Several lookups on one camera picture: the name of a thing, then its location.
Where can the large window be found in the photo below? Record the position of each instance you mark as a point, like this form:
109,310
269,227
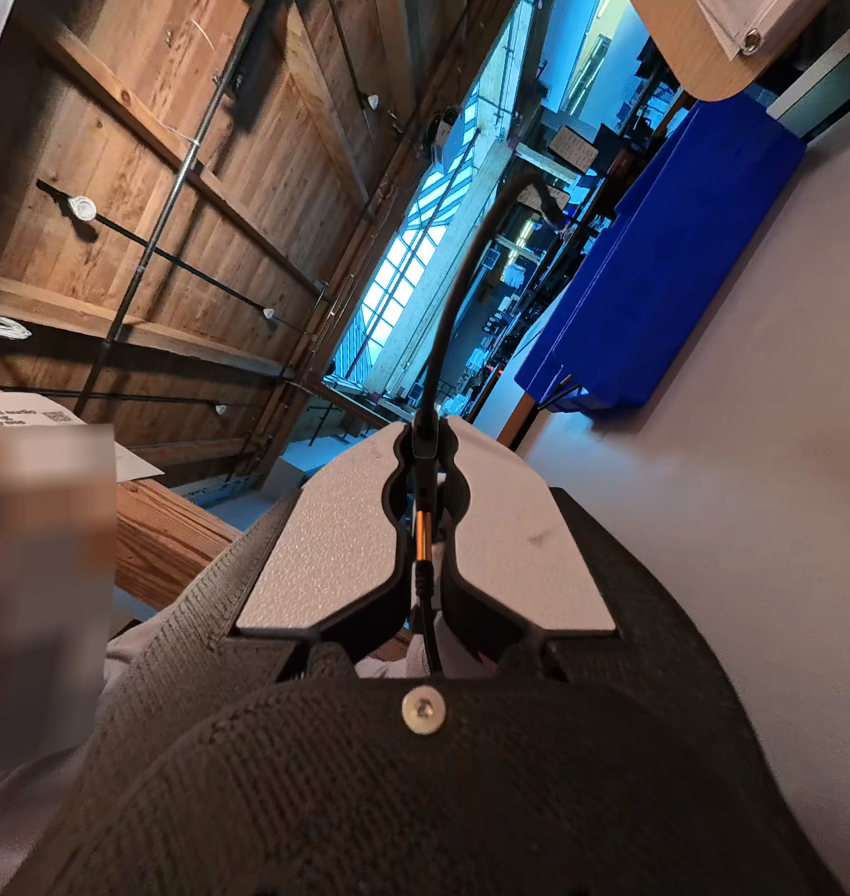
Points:
397,280

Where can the metal ceiling pipe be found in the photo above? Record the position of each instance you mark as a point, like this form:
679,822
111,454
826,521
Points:
192,149

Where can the person in beige hoodie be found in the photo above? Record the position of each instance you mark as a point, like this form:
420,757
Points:
18,826

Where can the white printed paper sheet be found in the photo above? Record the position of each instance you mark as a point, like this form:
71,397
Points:
138,465

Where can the hanging grey panel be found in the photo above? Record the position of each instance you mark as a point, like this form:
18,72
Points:
575,148

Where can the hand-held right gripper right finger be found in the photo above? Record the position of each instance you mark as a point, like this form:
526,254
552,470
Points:
523,553

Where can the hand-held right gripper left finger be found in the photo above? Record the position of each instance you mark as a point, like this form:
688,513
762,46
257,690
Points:
327,553

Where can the wooden post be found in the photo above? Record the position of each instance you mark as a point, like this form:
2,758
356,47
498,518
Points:
166,539

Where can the black light track rod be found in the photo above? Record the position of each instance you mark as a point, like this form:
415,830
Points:
187,267

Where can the blue plastic bin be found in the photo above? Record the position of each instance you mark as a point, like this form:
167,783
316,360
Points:
649,280

